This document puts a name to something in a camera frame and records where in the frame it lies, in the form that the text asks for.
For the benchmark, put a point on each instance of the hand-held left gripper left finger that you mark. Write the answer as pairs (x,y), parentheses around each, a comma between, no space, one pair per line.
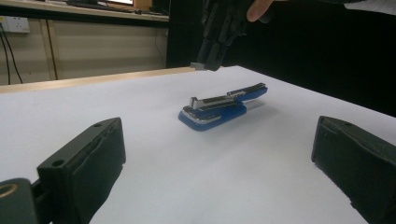
(84,168)

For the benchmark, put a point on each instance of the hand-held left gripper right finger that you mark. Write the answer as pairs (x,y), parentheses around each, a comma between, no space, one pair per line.
(358,161)

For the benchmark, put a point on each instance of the blue stapler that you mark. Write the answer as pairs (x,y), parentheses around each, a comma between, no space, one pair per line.
(214,113)

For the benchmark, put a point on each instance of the bright monitor screen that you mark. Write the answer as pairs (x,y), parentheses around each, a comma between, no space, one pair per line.
(120,2)

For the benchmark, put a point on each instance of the wooden desk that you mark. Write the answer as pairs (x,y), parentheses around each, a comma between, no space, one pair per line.
(37,7)

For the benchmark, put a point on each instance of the white wall socket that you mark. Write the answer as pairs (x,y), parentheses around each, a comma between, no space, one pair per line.
(15,25)

